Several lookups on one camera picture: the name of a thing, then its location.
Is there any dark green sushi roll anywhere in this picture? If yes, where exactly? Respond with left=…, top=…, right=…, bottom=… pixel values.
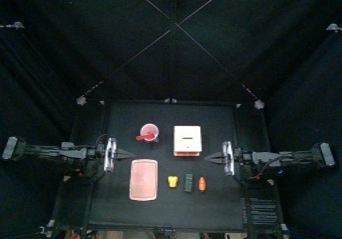
left=182, top=173, right=194, bottom=194

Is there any red toy spoon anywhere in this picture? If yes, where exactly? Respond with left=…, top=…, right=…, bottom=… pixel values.
left=134, top=133, right=157, bottom=142

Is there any orange toy carrot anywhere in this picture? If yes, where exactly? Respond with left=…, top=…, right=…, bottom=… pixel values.
left=197, top=176, right=208, bottom=193

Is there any white box with slot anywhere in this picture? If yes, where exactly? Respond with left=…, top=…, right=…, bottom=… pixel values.
left=172, top=125, right=202, bottom=158

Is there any pink rectangular tray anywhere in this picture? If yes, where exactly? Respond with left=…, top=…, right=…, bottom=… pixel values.
left=128, top=158, right=160, bottom=202

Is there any pink plastic cup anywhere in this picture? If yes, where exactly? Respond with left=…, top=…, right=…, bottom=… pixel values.
left=138, top=123, right=161, bottom=143

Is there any yellow toy food piece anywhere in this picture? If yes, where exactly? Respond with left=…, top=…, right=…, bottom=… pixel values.
left=166, top=175, right=180, bottom=189

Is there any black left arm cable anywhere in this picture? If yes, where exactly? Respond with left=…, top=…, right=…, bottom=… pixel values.
left=93, top=133, right=110, bottom=148

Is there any thin white diagonal cord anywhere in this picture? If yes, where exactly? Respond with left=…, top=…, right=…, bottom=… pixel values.
left=122, top=0, right=261, bottom=101
left=81, top=0, right=237, bottom=97

